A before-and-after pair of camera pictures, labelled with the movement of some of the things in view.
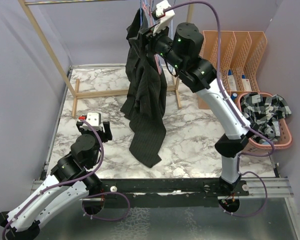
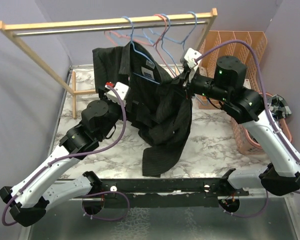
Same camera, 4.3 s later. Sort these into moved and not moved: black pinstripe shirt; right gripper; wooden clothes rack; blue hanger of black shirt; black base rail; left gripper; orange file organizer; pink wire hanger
Moved: pink wire hanger; blue hanger of black shirt; wooden clothes rack; left gripper; black pinstripe shirt; right gripper
Not moved: orange file organizer; black base rail
